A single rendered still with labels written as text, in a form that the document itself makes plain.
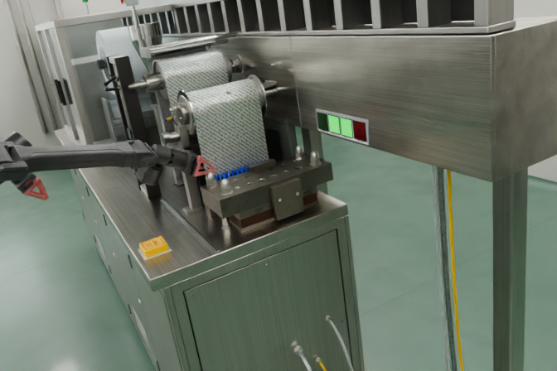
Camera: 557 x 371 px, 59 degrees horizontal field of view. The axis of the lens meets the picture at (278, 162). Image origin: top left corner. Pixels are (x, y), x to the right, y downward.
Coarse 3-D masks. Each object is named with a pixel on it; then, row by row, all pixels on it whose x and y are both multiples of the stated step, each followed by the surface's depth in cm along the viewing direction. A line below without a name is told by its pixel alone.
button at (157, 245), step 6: (150, 240) 149; (156, 240) 148; (162, 240) 148; (144, 246) 146; (150, 246) 145; (156, 246) 145; (162, 246) 145; (144, 252) 143; (150, 252) 144; (156, 252) 144
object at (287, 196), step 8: (280, 184) 152; (288, 184) 152; (296, 184) 153; (272, 192) 150; (280, 192) 151; (288, 192) 152; (296, 192) 154; (272, 200) 152; (280, 200) 151; (288, 200) 153; (296, 200) 155; (280, 208) 152; (288, 208) 154; (296, 208) 155; (280, 216) 153; (288, 216) 154
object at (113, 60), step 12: (108, 60) 184; (120, 60) 173; (120, 72) 173; (132, 72) 175; (120, 84) 175; (120, 96) 189; (132, 96) 177; (120, 108) 190; (132, 108) 178; (132, 120) 179; (132, 132) 180; (144, 132) 182; (144, 192) 195; (156, 192) 189
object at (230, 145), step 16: (208, 128) 158; (224, 128) 161; (240, 128) 164; (256, 128) 167; (208, 144) 159; (224, 144) 162; (240, 144) 165; (256, 144) 168; (208, 160) 161; (224, 160) 163; (240, 160) 166; (256, 160) 169
